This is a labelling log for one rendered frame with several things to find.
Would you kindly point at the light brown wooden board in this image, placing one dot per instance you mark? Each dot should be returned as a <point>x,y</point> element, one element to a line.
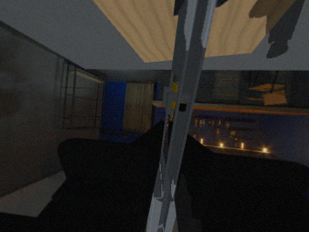
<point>149,26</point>

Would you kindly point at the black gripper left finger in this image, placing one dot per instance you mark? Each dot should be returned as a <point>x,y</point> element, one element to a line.
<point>137,161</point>

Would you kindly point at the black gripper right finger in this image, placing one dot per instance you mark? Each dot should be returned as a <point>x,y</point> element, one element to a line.
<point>201,169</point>

